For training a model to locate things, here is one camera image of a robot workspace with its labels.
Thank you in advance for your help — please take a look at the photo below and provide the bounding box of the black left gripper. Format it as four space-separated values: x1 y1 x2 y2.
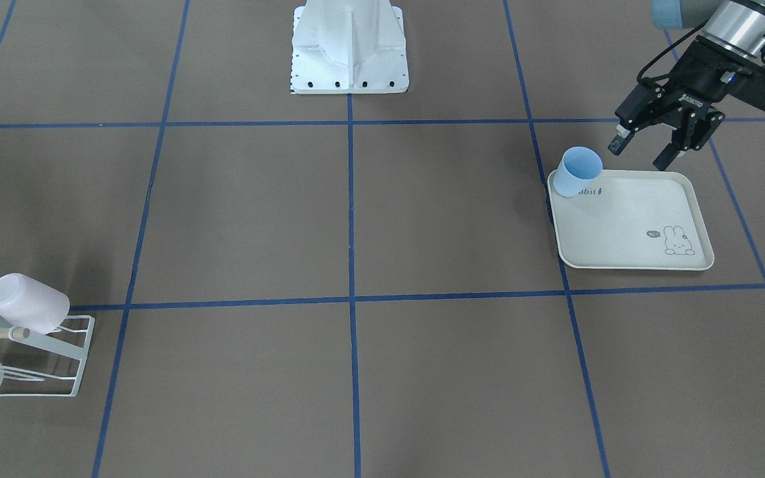
608 37 755 171

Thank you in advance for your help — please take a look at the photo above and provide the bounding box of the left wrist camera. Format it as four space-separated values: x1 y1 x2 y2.
726 69 765 112

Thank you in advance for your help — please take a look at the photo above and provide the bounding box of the white wire cup rack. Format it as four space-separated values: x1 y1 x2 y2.
0 315 96 398

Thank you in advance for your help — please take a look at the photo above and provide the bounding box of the pink plastic cup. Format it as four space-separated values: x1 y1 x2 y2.
0 273 70 334

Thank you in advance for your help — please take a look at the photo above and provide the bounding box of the light blue cup back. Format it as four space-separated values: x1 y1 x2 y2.
549 146 604 199

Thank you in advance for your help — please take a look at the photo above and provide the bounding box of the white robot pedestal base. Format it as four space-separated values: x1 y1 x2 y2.
290 1 410 95

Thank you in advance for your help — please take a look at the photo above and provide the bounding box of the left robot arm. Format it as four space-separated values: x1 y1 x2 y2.
608 1 765 171

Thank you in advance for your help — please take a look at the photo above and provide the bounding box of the cream plastic tray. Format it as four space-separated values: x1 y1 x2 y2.
549 170 715 272

